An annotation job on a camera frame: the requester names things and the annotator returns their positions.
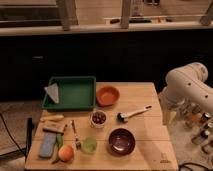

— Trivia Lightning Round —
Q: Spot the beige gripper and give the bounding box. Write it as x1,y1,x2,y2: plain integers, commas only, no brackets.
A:
160,99,176,125

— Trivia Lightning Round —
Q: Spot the purple bowl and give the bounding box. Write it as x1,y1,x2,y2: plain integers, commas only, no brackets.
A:
108,128,136,156

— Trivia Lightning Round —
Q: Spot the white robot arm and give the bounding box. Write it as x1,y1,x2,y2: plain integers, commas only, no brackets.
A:
159,62,213,125

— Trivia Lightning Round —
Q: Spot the orange bowl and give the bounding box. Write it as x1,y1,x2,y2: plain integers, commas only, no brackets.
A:
96,86,120,106

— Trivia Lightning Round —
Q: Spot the wooden scrub brush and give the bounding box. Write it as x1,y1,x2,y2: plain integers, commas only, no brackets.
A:
43,122,66,134

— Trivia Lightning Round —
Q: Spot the spice bottle dark lid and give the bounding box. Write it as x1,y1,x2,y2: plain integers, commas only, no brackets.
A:
192,130,210,145

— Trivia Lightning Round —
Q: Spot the white cup with grapes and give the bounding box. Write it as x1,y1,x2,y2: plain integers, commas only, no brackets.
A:
90,110,107,129

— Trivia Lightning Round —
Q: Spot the green plastic cup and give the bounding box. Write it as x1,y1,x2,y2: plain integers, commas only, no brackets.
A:
82,137,97,154

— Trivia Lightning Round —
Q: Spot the green plastic tray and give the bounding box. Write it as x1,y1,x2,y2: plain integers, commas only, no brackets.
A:
42,76,96,112

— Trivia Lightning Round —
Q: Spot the silver fork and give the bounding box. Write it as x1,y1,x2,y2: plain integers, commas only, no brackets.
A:
71,120,81,150

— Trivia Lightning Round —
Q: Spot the yellow banana toy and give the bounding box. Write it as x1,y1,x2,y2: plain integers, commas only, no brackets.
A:
40,115,64,122

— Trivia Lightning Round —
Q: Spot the peach fruit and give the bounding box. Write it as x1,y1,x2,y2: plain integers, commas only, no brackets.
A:
58,145,74,162

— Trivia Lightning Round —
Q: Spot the green pea pod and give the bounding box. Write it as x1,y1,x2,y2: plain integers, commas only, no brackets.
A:
52,134,63,164

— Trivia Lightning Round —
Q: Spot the white triangular cloth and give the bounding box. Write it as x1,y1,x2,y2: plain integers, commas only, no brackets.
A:
44,83,59,104

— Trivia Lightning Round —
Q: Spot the blue sponge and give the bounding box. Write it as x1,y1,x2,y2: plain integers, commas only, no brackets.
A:
39,133,56,158

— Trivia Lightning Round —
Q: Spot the black cable left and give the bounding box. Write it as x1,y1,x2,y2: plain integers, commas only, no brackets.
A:
0,113,28,158

